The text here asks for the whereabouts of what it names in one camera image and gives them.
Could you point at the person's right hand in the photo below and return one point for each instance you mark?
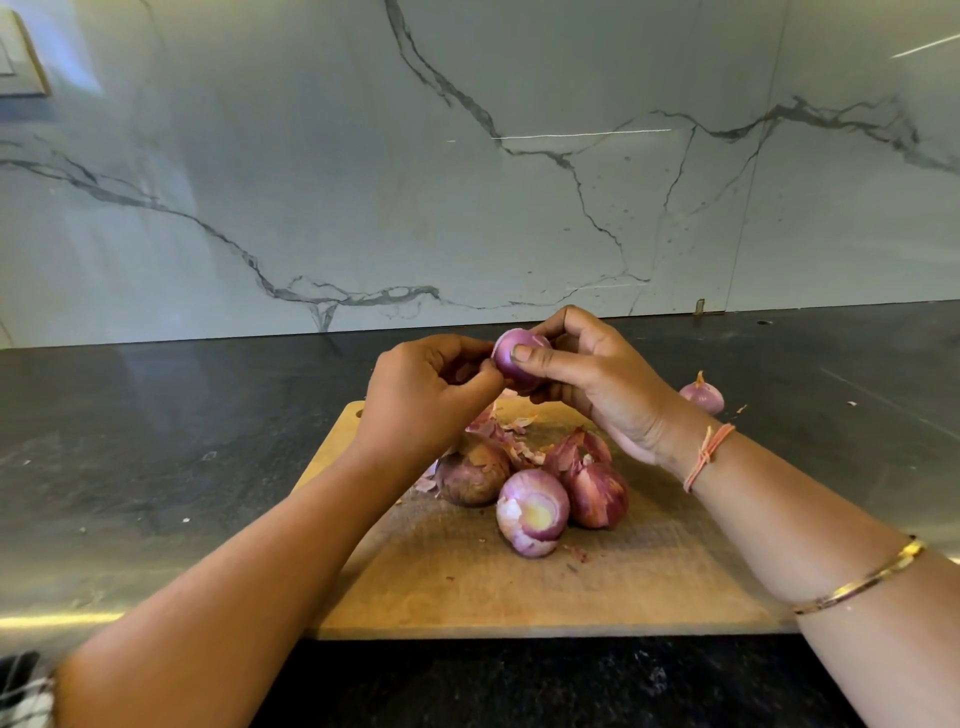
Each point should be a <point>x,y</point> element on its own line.
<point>615,387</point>

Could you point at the person's left hand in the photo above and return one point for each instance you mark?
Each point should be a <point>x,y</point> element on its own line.
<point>417,402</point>

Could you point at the small red onion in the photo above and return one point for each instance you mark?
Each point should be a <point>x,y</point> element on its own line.
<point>704,396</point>

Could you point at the brownish red onion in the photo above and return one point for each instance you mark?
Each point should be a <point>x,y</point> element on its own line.
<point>474,471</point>

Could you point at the pile of onion peels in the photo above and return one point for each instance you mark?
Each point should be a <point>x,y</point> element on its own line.
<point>525,440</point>

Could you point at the red onion with pale patch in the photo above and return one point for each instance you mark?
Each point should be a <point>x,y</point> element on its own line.
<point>533,512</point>

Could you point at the person's right forearm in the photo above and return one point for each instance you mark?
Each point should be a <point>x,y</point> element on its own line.
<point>825,578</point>

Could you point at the person's left forearm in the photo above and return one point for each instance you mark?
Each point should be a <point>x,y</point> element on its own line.
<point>218,615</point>

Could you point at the wooden cutting board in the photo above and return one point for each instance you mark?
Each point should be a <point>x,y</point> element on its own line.
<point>435,585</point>

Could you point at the gold bangle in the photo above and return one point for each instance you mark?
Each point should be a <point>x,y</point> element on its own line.
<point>858,578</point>

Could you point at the black white plaid sleeve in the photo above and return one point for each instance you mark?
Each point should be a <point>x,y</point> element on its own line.
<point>23,698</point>

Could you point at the white wall switch plate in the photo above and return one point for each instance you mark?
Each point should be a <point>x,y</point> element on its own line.
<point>18,53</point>

